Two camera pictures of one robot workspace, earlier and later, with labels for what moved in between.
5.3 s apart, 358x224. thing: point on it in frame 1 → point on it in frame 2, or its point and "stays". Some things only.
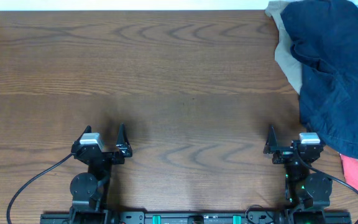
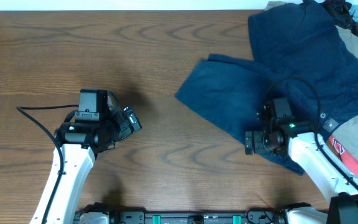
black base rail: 196,217 stays
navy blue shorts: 336,43 → 298,53
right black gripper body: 286,152 → 258,141
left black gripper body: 105,155 → 120,123
